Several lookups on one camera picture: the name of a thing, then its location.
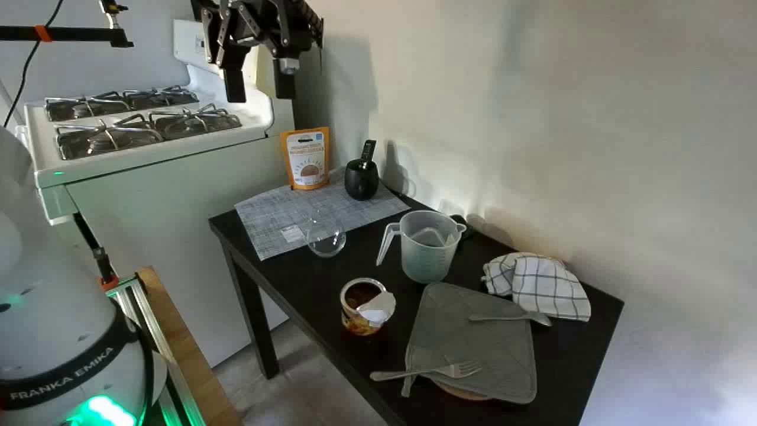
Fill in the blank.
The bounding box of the black mug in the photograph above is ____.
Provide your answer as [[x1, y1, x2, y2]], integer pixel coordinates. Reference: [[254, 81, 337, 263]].
[[344, 156, 384, 200]]

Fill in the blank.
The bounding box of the black boom with orange tape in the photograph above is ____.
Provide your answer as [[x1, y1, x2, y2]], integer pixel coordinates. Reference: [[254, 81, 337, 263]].
[[0, 0, 134, 50]]

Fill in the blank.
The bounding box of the thin black hanging cable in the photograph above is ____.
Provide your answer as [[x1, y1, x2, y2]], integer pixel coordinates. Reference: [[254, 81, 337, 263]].
[[0, 0, 66, 132]]

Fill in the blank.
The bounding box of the orange snack pouch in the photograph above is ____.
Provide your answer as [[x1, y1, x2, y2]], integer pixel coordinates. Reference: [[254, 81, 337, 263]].
[[277, 124, 334, 194]]

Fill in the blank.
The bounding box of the black pole with orange tape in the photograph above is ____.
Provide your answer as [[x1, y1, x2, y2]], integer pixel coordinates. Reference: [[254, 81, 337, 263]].
[[70, 211, 124, 294]]

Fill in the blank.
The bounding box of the grey woven placemat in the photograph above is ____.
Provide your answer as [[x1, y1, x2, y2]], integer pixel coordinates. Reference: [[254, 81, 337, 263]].
[[235, 176, 411, 263]]

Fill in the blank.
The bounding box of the grey quilted pot holder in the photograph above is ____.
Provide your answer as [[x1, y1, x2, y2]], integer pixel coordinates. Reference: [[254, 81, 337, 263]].
[[403, 282, 540, 406]]

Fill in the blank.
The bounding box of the black burner grate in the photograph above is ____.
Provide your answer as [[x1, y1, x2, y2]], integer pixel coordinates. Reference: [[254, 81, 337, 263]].
[[44, 94, 108, 123], [115, 103, 243, 146], [104, 82, 198, 114], [55, 124, 124, 161]]

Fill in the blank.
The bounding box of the black table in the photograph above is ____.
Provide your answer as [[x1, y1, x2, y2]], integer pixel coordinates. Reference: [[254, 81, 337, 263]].
[[209, 181, 628, 426]]

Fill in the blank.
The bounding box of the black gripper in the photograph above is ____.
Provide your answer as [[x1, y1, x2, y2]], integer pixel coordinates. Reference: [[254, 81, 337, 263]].
[[192, 0, 326, 107]]

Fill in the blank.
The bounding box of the wooden board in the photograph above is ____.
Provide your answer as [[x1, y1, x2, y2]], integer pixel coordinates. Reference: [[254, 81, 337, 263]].
[[134, 265, 243, 426]]

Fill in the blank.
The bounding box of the clear stemless glass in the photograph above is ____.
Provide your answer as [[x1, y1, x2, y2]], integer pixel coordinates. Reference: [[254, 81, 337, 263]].
[[302, 217, 351, 259]]

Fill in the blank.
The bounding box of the white checkered cloth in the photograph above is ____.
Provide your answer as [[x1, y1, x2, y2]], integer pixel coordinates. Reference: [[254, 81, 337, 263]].
[[481, 251, 593, 323]]

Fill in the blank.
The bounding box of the white stove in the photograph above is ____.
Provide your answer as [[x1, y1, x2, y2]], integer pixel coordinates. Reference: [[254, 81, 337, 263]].
[[22, 19, 299, 374]]

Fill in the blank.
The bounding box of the clear plastic measuring jug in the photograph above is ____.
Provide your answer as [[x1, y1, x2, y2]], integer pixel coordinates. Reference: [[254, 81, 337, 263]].
[[374, 207, 468, 285]]

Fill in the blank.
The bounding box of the aluminium rail frame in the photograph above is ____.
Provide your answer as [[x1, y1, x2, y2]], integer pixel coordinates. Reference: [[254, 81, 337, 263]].
[[104, 270, 209, 426]]

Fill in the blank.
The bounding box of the silver utensil handle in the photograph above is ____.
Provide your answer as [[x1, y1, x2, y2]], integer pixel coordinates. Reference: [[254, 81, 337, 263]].
[[398, 371, 422, 400]]

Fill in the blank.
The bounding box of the silver fork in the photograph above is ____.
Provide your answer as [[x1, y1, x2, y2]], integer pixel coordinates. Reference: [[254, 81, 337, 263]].
[[366, 360, 486, 385]]

